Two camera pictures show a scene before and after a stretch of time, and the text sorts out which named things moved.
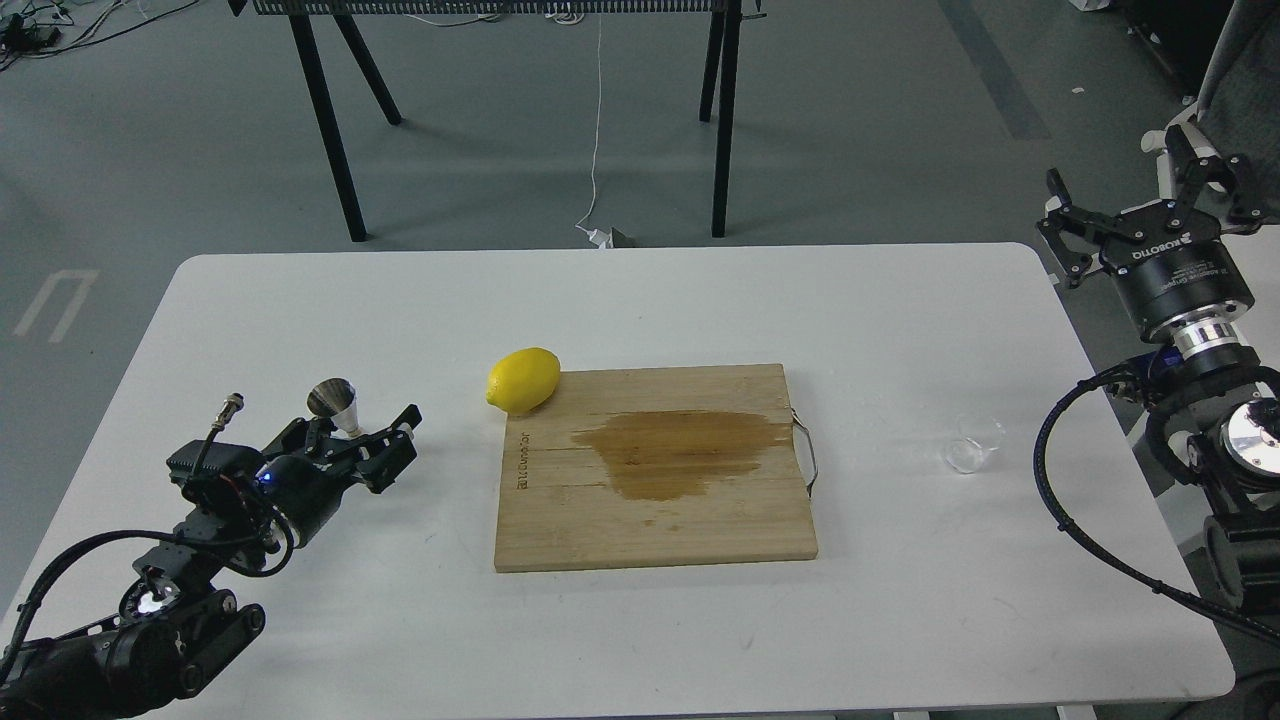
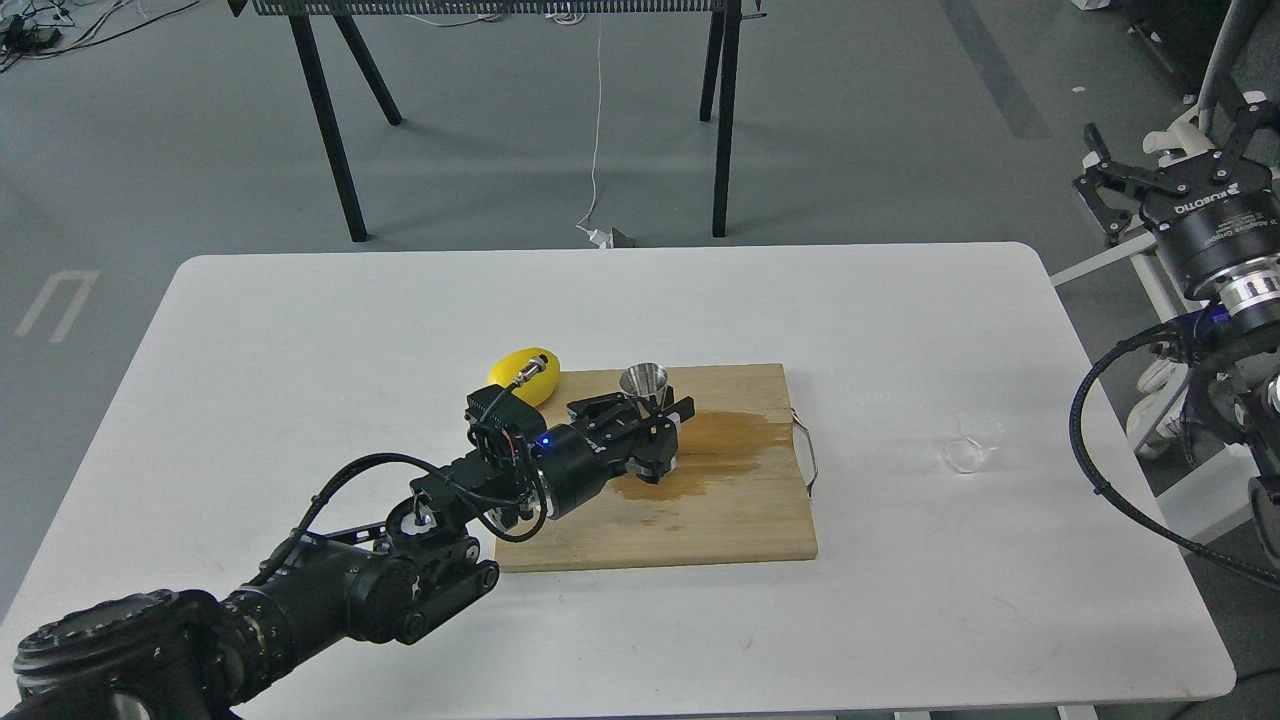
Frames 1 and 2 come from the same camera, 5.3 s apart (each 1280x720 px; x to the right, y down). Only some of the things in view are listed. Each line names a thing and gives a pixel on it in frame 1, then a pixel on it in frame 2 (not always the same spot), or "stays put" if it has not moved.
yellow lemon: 523,380 stays put
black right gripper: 1168,259 → 1227,219
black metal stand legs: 724,32 stays put
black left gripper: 304,494 → 573,464
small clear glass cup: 977,441 stays put
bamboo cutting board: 653,466 stays put
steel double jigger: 336,398 → 646,382
